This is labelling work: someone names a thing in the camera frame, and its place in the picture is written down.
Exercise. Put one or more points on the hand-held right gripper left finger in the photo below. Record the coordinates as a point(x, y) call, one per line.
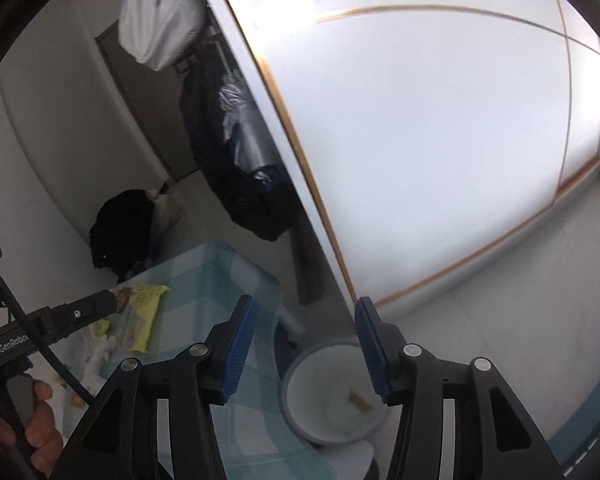
point(236, 355)

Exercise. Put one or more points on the yellow snack packet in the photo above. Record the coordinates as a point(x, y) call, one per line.
point(147, 310)

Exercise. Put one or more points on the white round trash bin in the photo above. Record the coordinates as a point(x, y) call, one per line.
point(325, 410)

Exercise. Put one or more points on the black jacket pile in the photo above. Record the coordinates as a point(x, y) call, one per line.
point(122, 235)

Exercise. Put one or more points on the white sliding door gold trim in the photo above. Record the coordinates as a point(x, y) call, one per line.
point(405, 135)

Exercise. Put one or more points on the pale wrapper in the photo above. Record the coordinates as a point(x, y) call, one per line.
point(100, 328)

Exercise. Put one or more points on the person's left hand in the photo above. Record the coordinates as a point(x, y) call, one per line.
point(42, 437)

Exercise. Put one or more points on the white tissue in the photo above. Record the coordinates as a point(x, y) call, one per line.
point(97, 357)

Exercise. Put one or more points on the small orange scrap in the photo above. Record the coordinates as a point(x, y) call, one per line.
point(357, 401)

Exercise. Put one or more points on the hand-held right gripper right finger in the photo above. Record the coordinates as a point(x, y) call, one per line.
point(372, 355)

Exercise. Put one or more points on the white hanging jacket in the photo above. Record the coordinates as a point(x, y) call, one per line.
point(155, 25)

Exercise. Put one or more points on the black hanging jacket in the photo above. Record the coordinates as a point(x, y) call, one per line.
point(215, 170)

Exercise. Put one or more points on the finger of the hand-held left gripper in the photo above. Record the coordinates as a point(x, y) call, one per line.
point(87, 307)

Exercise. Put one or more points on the grey-brown room door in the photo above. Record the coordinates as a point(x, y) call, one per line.
point(140, 105)

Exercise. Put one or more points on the blue checked tablecloth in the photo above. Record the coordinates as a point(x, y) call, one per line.
point(215, 270)

